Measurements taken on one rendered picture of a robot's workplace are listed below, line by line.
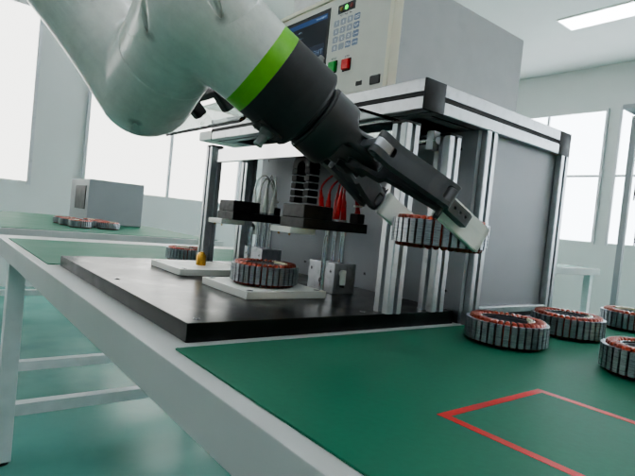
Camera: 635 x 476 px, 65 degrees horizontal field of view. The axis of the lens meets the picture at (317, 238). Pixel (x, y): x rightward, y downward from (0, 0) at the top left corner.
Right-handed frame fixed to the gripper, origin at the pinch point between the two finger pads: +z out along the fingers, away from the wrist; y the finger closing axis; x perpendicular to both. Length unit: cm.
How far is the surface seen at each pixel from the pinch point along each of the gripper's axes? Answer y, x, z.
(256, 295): -21.8, -18.1, -6.1
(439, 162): -17.5, 15.3, 5.1
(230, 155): -66, 5, -15
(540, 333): 0.9, -1.7, 21.4
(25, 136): -494, -12, -115
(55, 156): -501, -11, -86
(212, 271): -46, -19, -7
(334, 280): -30.0, -8.2, 7.1
